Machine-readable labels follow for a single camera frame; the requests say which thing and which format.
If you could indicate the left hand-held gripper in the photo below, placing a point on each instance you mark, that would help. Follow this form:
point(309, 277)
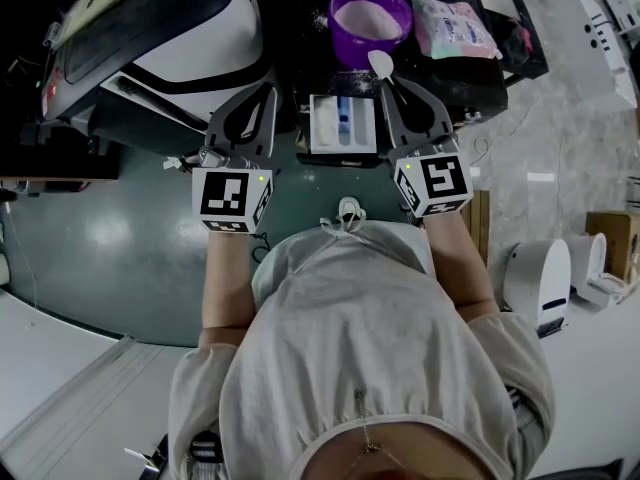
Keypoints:
point(225, 193)

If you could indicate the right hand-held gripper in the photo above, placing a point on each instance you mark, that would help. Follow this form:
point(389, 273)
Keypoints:
point(440, 183)

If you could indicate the white detergent drawer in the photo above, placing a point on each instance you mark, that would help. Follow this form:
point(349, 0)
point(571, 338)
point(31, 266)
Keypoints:
point(360, 123)

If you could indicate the white plastic spoon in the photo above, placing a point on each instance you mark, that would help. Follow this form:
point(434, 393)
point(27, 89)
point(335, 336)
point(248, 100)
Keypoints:
point(381, 63)

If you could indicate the white powder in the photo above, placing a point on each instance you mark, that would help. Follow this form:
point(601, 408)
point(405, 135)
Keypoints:
point(367, 20)

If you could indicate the person's right forearm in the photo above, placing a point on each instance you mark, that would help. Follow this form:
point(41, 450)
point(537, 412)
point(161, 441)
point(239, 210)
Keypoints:
point(455, 263)

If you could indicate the person's left forearm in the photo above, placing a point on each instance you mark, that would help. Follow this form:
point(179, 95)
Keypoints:
point(225, 278)

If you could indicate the black washing machine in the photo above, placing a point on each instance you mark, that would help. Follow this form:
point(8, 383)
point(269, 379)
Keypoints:
point(450, 83)

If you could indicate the white and black machine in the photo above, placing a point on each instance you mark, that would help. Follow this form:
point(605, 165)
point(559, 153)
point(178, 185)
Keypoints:
point(245, 33)

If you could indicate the purple plastic tub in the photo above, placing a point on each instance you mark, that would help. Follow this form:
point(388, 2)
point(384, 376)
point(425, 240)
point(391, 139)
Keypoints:
point(350, 55)

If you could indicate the pink plastic pouch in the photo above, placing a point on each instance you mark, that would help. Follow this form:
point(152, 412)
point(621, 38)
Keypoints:
point(450, 28)

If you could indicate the person's white right shoe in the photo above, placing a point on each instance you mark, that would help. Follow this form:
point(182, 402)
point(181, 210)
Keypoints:
point(350, 207)

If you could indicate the black stand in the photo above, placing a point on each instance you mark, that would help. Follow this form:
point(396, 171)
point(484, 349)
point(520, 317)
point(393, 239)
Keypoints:
point(525, 68)

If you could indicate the wooden slat panel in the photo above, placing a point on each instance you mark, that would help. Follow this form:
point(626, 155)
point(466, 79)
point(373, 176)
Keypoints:
point(477, 228)

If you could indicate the pink cloth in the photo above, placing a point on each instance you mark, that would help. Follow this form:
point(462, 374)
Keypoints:
point(522, 30)

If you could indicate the white panel with black holes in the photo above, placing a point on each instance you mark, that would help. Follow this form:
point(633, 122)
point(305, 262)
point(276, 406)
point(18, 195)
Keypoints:
point(590, 58)

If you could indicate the white smart toilet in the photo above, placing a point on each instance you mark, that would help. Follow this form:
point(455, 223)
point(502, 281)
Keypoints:
point(535, 273)

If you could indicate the brown cardboard box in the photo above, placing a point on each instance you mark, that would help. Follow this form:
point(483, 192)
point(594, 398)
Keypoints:
point(615, 238)

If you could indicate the person's grey shirt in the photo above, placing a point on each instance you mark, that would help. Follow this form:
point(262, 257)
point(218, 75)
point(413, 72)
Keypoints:
point(360, 343)

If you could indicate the white door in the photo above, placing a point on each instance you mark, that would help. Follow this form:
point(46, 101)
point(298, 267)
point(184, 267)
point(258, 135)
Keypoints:
point(60, 393)

